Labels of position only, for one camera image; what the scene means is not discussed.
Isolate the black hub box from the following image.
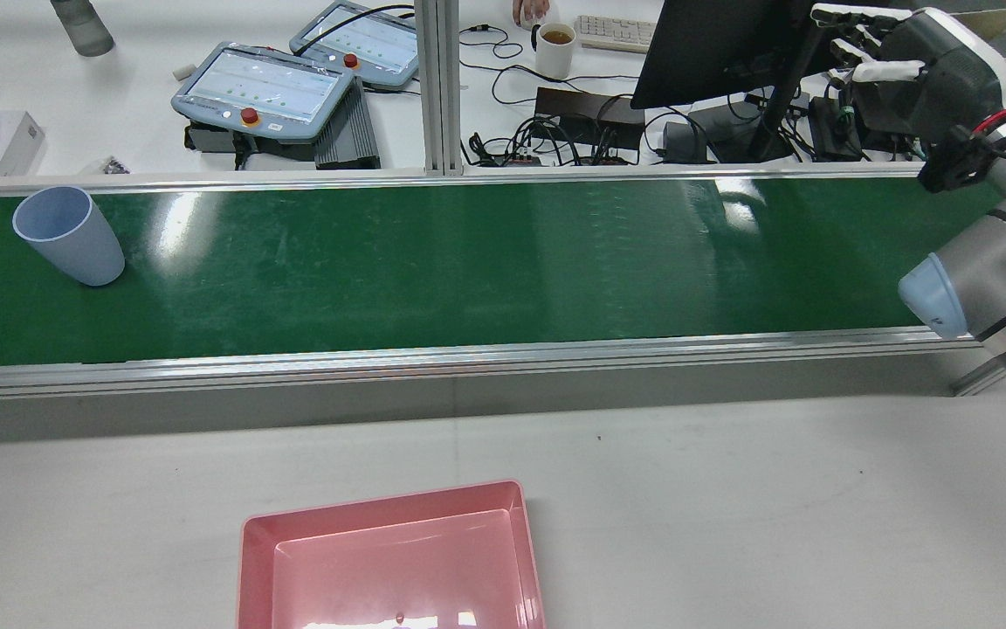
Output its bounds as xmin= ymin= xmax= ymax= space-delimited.
xmin=809 ymin=94 xmax=862 ymax=162

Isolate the flat black box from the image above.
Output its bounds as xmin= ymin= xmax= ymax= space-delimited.
xmin=534 ymin=86 xmax=645 ymax=151

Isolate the black power adapter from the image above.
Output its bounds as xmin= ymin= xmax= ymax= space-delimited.
xmin=662 ymin=121 xmax=713 ymax=164

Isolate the green conveyor belt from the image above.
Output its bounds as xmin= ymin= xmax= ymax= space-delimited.
xmin=0 ymin=166 xmax=1006 ymax=403

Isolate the light blue plastic cup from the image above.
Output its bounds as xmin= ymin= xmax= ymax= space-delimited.
xmin=12 ymin=185 xmax=127 ymax=287

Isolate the dark grey finned box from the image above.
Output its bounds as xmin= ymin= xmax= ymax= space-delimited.
xmin=314 ymin=77 xmax=382 ymax=170

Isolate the white keyboard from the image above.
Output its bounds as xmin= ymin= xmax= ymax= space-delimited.
xmin=575 ymin=14 xmax=659 ymax=53

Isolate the grey-blue teach pendant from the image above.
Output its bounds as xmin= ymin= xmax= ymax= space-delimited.
xmin=288 ymin=0 xmax=422 ymax=92
xmin=171 ymin=40 xmax=357 ymax=146

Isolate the black cable tangle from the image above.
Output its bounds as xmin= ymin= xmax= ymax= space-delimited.
xmin=466 ymin=112 xmax=644 ymax=169

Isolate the white cardboard box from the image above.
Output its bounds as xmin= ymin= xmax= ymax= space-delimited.
xmin=0 ymin=110 xmax=46 ymax=177

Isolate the metal power supply unit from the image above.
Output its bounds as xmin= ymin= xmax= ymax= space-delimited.
xmin=185 ymin=121 xmax=322 ymax=169

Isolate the aluminium profile post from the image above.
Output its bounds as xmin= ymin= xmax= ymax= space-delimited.
xmin=414 ymin=0 xmax=464 ymax=177

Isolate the white mug with tea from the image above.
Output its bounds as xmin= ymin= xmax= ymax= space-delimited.
xmin=531 ymin=22 xmax=577 ymax=80

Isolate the black monitor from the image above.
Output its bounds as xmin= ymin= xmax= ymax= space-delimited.
xmin=630 ymin=0 xmax=892 ymax=164

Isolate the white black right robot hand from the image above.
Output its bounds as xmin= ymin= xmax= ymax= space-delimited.
xmin=809 ymin=3 xmax=1006 ymax=146

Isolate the pink plastic box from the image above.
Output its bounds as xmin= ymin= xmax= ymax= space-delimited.
xmin=237 ymin=479 xmax=548 ymax=629

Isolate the black pendant cable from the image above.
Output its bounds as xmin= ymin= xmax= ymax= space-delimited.
xmin=293 ymin=3 xmax=418 ymax=50

